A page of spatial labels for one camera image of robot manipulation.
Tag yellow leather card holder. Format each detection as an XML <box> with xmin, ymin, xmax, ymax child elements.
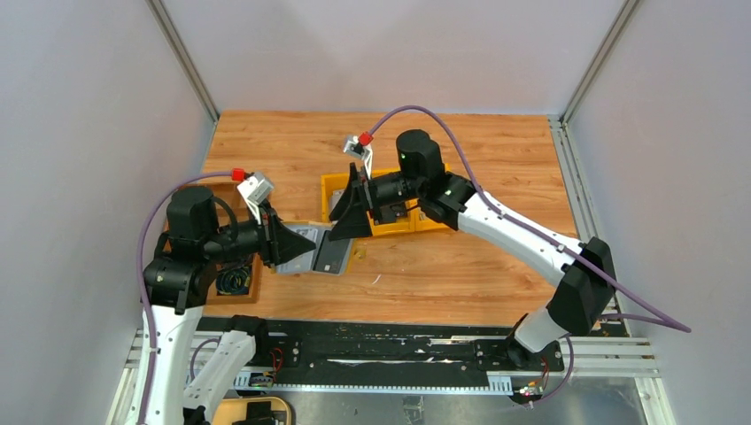
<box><xmin>273</xmin><ymin>222</ymin><xmax>356</xmax><ymax>276</ymax></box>

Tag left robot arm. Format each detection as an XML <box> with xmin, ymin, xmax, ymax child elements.
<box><xmin>126</xmin><ymin>185</ymin><xmax>315</xmax><ymax>424</ymax></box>

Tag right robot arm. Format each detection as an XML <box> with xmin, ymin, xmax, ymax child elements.
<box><xmin>329</xmin><ymin>129</ymin><xmax>615</xmax><ymax>368</ymax></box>

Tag yellow plastic bin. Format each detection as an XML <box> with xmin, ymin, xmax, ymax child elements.
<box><xmin>321</xmin><ymin>168</ymin><xmax>445</xmax><ymax>237</ymax></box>

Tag wooden compartment tray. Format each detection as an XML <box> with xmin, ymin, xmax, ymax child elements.
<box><xmin>143</xmin><ymin>185</ymin><xmax>270</xmax><ymax>308</ymax></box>

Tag yellow tray with phone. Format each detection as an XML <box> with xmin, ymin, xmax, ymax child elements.
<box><xmin>211</xmin><ymin>396</ymin><xmax>295</xmax><ymax>425</ymax></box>

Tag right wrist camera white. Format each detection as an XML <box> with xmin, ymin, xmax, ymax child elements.
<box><xmin>343</xmin><ymin>135</ymin><xmax>374</xmax><ymax>178</ymax></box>

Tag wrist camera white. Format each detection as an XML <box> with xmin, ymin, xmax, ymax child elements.
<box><xmin>236</xmin><ymin>172</ymin><xmax>275</xmax><ymax>224</ymax></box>
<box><xmin>343</xmin><ymin>135</ymin><xmax>374</xmax><ymax>178</ymax></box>

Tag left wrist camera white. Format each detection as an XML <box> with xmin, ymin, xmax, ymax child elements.
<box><xmin>236</xmin><ymin>172</ymin><xmax>275</xmax><ymax>224</ymax></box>

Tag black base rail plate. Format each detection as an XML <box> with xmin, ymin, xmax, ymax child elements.
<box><xmin>205</xmin><ymin>316</ymin><xmax>568</xmax><ymax>390</ymax></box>

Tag aluminium frame rails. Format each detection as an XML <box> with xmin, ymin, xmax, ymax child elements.
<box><xmin>105</xmin><ymin>117</ymin><xmax>676</xmax><ymax>425</ymax></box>

